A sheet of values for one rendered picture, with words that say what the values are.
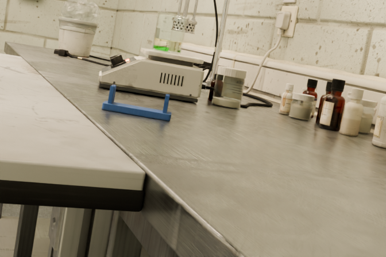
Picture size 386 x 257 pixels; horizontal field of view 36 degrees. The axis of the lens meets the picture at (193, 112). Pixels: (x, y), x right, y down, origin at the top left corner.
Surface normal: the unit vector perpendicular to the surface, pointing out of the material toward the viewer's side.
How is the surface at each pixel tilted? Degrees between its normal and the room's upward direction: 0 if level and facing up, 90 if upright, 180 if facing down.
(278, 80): 90
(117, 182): 90
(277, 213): 0
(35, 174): 90
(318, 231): 0
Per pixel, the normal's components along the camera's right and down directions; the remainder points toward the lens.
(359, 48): -0.92, -0.12
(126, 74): 0.15, 0.14
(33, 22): 0.35, 0.17
